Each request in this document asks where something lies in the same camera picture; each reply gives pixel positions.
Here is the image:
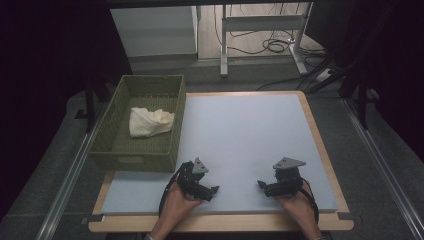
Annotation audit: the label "black floor cables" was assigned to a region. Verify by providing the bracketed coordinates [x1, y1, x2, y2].
[213, 3, 331, 92]

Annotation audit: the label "green woven basket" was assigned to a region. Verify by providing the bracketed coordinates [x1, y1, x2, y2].
[87, 74, 187, 174]

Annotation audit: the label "dark metal stand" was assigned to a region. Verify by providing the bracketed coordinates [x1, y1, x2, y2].
[83, 75, 113, 135]
[338, 63, 379, 131]

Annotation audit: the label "metal floor rail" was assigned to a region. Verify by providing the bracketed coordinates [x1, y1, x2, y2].
[342, 98, 424, 240]
[34, 99, 113, 240]

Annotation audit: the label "person's right hand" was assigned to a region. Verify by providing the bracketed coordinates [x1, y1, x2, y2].
[274, 189, 318, 231]

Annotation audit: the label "white cabinet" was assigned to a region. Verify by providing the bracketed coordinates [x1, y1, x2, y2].
[109, 5, 200, 72]

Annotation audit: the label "red and black gripper cable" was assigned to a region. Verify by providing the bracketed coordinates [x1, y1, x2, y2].
[299, 178, 320, 225]

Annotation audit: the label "white metal desk frame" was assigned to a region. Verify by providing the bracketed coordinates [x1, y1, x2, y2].
[219, 2, 314, 78]

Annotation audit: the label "person's left hand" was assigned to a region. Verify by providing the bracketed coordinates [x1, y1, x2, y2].
[159, 182, 203, 231]

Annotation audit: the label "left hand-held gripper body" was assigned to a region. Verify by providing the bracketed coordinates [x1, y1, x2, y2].
[175, 157, 210, 201]

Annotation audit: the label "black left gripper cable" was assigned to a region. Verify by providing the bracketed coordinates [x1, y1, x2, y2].
[158, 168, 188, 218]

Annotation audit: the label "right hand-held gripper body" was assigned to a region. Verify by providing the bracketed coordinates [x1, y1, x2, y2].
[272, 157, 307, 197]

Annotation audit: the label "cream cloth with egg print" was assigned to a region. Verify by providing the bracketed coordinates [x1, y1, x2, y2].
[128, 106, 176, 138]

